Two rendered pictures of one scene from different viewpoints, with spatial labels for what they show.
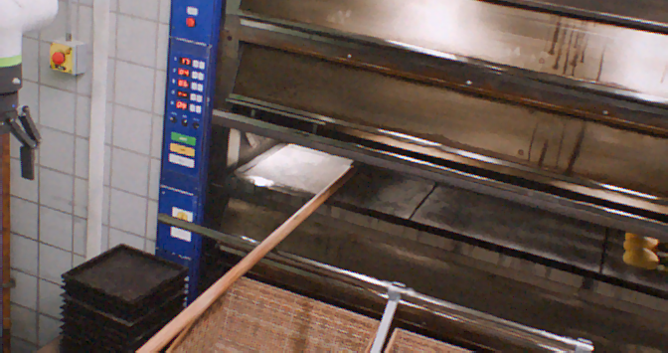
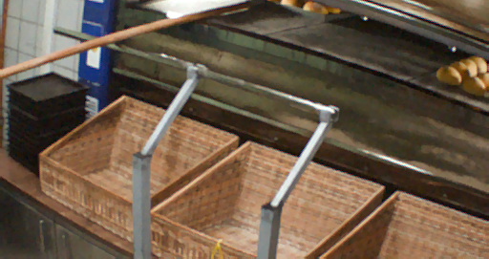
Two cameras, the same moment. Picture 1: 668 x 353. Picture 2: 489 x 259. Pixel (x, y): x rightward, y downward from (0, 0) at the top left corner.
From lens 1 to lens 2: 1.92 m
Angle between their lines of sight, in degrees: 19
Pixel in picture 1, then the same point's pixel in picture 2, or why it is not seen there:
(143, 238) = (73, 71)
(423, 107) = not seen: outside the picture
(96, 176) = (48, 21)
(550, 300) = (371, 108)
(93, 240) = not seen: hidden behind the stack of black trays
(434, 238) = (277, 48)
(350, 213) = (212, 29)
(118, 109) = not seen: outside the picture
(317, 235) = (190, 54)
